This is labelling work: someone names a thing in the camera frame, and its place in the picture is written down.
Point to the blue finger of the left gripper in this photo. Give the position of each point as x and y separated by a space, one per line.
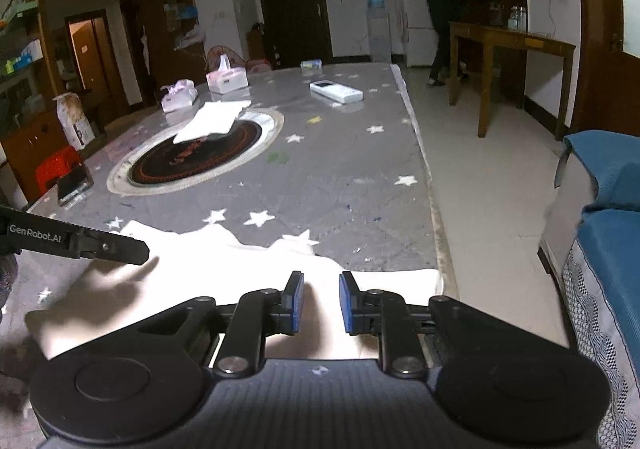
90 243

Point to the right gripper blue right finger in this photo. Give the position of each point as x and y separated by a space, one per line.
396 324

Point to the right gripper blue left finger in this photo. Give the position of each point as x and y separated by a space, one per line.
248 324

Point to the cream white garment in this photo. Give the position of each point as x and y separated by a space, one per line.
206 262

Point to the person in black clothes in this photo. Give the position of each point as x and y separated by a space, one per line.
442 13

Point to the black smartphone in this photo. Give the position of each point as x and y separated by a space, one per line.
73 184

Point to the red plastic stool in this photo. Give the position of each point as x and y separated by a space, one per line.
58 165

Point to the dark wooden display cabinet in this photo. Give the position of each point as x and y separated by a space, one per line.
115 55

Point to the round induction cooktop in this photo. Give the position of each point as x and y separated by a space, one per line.
160 166

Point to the white paper bag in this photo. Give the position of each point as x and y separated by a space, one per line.
76 126

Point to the pink wet wipes pack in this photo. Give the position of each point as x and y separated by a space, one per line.
178 96

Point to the white paper on cooktop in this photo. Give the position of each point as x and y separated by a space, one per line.
213 118

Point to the blue covered sofa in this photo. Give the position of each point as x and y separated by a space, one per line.
590 246

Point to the white remote control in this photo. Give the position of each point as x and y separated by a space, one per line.
336 92

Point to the small clear plastic box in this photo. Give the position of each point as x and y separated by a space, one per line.
311 67

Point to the white refrigerator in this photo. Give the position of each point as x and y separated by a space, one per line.
418 35

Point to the water dispenser with bottle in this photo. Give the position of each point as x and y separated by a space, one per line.
379 32

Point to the dark wooden side table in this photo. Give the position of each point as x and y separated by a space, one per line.
515 46

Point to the dark wooden door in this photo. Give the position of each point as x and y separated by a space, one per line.
298 29

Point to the wooden door with glass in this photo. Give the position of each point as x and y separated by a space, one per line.
607 90

